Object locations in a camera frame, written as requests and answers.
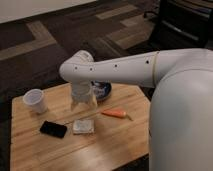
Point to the blue ceramic bowl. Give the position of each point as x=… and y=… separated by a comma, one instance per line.
x=101, y=90

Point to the black office chair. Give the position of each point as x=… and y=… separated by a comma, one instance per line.
x=182, y=24

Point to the white plastic cup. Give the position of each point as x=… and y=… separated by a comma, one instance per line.
x=35, y=100

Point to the black smartphone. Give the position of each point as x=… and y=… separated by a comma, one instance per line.
x=53, y=129

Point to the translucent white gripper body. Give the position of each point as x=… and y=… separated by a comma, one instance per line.
x=82, y=93

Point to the orange carrot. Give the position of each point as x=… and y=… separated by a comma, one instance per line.
x=119, y=113

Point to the white sponge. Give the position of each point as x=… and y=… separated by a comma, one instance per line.
x=83, y=126

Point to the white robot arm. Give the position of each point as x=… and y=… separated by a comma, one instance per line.
x=181, y=109

